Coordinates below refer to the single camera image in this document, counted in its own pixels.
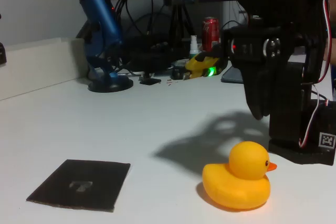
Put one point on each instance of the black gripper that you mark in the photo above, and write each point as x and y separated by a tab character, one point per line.
258	78

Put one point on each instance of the yellow rubber duck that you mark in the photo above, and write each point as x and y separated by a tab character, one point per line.
236	187

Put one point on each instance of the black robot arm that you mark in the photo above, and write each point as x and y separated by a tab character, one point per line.
286	108

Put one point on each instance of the black cardboard square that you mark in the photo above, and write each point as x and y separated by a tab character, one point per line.
102	176

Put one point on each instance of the person's left hand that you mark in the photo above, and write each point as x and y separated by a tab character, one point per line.
331	53

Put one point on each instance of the dark grey laptop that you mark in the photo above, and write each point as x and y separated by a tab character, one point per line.
231	75

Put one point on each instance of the red soda can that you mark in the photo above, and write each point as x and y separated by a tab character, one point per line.
210	32

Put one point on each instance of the white green spray bottle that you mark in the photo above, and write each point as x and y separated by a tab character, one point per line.
193	48

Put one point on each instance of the small black cube device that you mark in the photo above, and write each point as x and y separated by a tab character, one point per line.
178	73

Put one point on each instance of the white fiducial marker tag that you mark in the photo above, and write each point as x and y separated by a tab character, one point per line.
326	140

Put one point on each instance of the small black flat stand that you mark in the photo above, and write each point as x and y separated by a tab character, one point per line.
150	81

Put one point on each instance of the black electronic desk equipment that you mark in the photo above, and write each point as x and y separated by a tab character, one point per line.
152	58

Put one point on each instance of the blue desktop microphone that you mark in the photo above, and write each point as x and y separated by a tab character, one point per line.
102	19

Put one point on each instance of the white box ledge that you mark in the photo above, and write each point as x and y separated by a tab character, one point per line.
39	64

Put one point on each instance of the black object at table edge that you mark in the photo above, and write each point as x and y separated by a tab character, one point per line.
2	54

